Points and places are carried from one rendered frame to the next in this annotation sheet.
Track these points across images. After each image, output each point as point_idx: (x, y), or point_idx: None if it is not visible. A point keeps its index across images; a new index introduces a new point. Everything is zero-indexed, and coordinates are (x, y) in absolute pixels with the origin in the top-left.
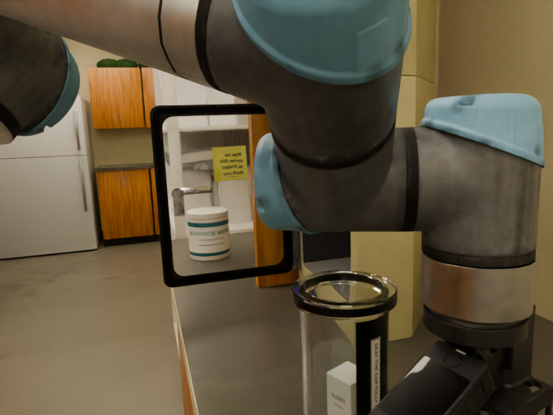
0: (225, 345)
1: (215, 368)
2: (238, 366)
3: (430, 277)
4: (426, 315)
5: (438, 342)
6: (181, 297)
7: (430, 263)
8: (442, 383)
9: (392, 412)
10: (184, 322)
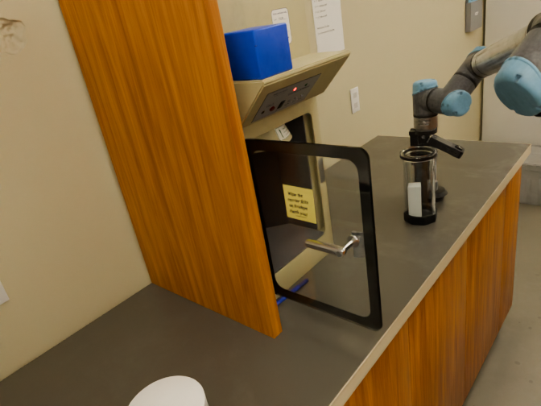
0: (389, 284)
1: (413, 272)
2: (401, 267)
3: (436, 120)
4: (435, 130)
5: (431, 137)
6: (352, 363)
7: (436, 117)
8: (440, 138)
9: (451, 145)
10: (387, 322)
